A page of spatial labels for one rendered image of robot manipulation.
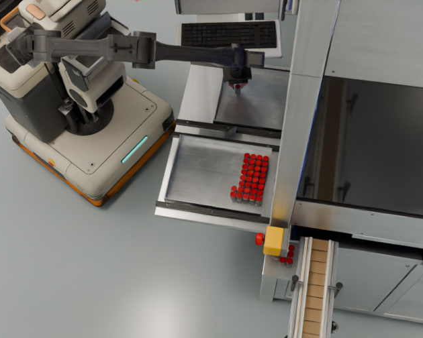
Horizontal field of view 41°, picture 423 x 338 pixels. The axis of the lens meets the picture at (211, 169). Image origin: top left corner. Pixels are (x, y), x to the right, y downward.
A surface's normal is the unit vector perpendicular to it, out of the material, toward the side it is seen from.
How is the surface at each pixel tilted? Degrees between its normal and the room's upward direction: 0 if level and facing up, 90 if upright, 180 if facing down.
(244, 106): 0
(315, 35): 90
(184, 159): 0
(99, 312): 0
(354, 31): 90
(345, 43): 90
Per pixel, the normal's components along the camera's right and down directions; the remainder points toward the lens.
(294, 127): -0.18, 0.88
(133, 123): -0.04, -0.45
